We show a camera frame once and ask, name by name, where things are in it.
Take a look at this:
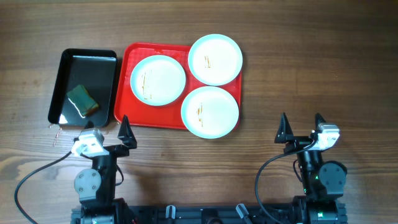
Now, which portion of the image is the black rectangular tray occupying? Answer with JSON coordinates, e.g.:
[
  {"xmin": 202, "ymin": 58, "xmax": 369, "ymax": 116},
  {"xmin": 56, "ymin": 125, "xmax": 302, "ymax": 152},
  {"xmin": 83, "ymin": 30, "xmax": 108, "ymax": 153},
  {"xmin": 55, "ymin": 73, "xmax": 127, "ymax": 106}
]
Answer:
[{"xmin": 47, "ymin": 49, "xmax": 118, "ymax": 127}]

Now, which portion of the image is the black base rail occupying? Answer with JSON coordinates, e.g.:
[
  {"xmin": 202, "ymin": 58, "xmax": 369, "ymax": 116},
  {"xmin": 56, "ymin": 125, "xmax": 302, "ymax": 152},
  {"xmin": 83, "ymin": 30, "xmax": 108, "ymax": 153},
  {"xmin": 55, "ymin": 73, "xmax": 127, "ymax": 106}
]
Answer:
[{"xmin": 70, "ymin": 203, "xmax": 348, "ymax": 224}]

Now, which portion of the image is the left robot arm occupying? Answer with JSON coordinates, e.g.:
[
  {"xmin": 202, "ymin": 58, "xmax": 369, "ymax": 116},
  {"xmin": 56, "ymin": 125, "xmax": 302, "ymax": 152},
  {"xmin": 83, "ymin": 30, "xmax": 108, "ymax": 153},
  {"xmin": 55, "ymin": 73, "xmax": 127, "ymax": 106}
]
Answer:
[{"xmin": 71, "ymin": 116, "xmax": 137, "ymax": 224}]

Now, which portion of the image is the white plate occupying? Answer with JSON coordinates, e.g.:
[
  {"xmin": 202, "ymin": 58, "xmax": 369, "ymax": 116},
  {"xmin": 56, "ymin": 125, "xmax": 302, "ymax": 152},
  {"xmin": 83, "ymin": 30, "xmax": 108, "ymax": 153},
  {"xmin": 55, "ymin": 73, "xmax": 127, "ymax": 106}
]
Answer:
[
  {"xmin": 180, "ymin": 86, "xmax": 239, "ymax": 139},
  {"xmin": 187, "ymin": 34, "xmax": 243, "ymax": 86},
  {"xmin": 129, "ymin": 55, "xmax": 187, "ymax": 106}
]

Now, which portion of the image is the red plastic tray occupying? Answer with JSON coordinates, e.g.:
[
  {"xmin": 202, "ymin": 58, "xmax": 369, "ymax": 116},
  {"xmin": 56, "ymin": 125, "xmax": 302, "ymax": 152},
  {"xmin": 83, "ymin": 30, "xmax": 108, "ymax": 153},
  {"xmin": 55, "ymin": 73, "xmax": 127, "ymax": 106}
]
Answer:
[{"xmin": 113, "ymin": 42, "xmax": 243, "ymax": 131}]

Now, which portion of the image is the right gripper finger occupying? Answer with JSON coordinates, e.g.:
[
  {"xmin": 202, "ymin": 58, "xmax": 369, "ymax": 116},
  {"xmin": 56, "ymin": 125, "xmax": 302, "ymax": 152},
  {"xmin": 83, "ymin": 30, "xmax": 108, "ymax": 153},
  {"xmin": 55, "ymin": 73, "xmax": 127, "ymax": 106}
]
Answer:
[
  {"xmin": 274, "ymin": 113, "xmax": 294, "ymax": 144},
  {"xmin": 315, "ymin": 113, "xmax": 326, "ymax": 130}
]

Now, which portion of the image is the green yellow sponge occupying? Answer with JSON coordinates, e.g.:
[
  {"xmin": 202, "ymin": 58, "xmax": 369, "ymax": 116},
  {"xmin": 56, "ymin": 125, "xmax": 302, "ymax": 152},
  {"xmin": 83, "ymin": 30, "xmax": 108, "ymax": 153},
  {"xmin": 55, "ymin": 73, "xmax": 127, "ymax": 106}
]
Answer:
[{"xmin": 67, "ymin": 85, "xmax": 100, "ymax": 118}]

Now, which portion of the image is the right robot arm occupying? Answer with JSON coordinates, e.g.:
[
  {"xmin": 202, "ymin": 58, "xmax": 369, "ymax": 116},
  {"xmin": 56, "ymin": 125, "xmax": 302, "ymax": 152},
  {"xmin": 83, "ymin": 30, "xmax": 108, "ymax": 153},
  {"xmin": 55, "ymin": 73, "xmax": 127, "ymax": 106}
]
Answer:
[{"xmin": 274, "ymin": 113, "xmax": 348, "ymax": 223}]

